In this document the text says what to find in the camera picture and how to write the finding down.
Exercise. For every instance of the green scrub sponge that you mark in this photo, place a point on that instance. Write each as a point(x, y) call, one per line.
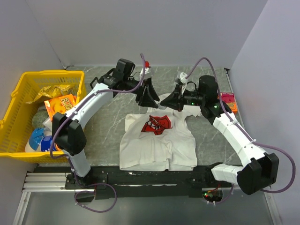
point(39, 118)

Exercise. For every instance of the blue white canister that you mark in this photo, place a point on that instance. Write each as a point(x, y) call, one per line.
point(46, 143)

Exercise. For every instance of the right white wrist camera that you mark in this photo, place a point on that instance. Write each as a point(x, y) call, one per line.
point(181, 78)

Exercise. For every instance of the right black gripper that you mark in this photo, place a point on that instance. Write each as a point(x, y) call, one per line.
point(173, 101)

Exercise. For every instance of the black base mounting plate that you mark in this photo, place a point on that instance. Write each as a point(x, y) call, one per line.
point(110, 181)

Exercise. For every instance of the gold snack bag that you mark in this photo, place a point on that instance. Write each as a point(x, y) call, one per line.
point(50, 92)

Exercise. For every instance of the pink orange sponge box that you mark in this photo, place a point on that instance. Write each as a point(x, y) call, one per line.
point(229, 99)

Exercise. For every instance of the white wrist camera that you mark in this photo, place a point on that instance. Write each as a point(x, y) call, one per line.
point(147, 74)
point(181, 78)

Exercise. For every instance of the black folding mirror left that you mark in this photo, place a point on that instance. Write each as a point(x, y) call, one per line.
point(94, 82)

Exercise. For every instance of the yellow plastic basket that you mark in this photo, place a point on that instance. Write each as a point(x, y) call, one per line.
point(16, 127)

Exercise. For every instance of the aluminium rail frame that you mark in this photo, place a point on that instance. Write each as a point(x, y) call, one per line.
point(39, 182)

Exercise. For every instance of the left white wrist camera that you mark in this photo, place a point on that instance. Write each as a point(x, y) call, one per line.
point(147, 74)

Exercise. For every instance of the orange Scrub Daddy box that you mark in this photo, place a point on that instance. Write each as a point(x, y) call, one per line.
point(60, 105)

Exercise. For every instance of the blue lid white container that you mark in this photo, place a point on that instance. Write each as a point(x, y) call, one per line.
point(35, 139)

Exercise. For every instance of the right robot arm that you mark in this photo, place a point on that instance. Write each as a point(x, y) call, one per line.
point(259, 169)

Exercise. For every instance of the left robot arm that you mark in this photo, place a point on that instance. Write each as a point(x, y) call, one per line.
point(67, 128)

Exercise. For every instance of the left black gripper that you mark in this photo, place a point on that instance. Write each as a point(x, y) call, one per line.
point(146, 100)

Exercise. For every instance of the white Coca-Cola t-shirt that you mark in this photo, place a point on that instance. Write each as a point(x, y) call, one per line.
point(159, 140)

